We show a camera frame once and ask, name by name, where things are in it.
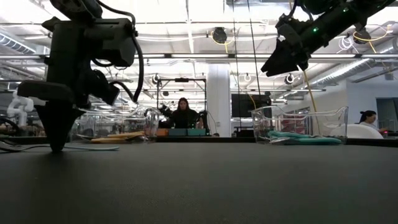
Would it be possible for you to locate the white robot figure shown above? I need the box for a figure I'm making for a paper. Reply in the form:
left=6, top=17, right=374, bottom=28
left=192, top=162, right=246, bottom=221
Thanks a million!
left=6, top=98, right=34, bottom=127

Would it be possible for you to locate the black monitor screen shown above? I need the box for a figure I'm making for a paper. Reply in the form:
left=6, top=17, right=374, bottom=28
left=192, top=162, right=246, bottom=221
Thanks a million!
left=231, top=93, right=272, bottom=118

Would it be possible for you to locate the red cart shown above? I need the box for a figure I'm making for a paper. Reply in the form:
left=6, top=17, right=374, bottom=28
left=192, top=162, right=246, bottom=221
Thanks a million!
left=279, top=116, right=310, bottom=138

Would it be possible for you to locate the dark table mat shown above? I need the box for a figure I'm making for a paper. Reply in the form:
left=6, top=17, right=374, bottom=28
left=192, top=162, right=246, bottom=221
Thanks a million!
left=0, top=141, right=398, bottom=224

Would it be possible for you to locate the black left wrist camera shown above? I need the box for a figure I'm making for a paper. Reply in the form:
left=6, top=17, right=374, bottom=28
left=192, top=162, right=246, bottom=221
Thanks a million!
left=84, top=17, right=137, bottom=68

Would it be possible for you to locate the ceiling light bar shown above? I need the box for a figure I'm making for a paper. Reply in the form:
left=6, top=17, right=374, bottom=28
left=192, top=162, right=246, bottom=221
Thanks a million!
left=136, top=53, right=386, bottom=60

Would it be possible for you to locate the clear plastic bin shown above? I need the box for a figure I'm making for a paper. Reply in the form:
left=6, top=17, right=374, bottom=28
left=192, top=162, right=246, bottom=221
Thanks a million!
left=251, top=106, right=349, bottom=144
left=70, top=105, right=160, bottom=143

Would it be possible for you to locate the black metal stand frame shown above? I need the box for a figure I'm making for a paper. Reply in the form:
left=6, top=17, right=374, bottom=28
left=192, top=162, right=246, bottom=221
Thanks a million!
left=156, top=77, right=208, bottom=119

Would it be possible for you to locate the ceiling reel with yellow cable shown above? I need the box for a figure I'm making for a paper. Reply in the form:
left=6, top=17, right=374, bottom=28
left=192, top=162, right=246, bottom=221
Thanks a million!
left=353, top=27, right=371, bottom=44

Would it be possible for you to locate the black hanging cable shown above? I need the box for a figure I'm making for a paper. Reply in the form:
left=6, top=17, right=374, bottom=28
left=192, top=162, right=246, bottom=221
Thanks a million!
left=247, top=0, right=262, bottom=96

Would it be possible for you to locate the black ceiling cord reel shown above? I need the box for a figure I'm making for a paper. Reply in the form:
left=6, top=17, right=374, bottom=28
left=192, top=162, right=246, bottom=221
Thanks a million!
left=212, top=27, right=228, bottom=44

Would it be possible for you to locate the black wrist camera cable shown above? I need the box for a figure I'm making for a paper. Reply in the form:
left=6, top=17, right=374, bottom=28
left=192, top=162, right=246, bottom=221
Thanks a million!
left=95, top=0, right=146, bottom=104

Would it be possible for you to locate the silver ceiling air duct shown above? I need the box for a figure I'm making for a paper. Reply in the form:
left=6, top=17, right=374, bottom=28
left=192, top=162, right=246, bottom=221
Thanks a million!
left=313, top=57, right=383, bottom=86
left=0, top=30, right=50, bottom=56

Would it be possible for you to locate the white building pillar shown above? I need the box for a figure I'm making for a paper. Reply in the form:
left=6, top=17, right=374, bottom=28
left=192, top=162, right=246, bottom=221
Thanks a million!
left=206, top=63, right=231, bottom=138

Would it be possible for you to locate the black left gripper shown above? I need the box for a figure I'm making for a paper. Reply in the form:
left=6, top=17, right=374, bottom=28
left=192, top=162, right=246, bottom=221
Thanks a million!
left=17, top=21, right=121, bottom=153

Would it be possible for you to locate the dark blue door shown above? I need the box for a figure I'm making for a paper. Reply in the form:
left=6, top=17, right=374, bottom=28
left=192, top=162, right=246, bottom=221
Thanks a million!
left=376, top=98, right=398, bottom=138

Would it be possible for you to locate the person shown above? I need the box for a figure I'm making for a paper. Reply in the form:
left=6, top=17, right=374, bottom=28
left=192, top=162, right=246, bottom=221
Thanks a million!
left=358, top=110, right=389, bottom=134
left=169, top=97, right=203, bottom=129

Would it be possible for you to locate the yellow cable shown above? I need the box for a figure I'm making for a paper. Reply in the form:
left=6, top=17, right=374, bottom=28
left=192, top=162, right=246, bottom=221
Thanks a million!
left=303, top=70, right=318, bottom=112

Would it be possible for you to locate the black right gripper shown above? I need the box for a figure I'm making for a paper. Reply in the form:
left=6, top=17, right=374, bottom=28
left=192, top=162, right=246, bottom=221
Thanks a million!
left=260, top=14, right=330, bottom=78

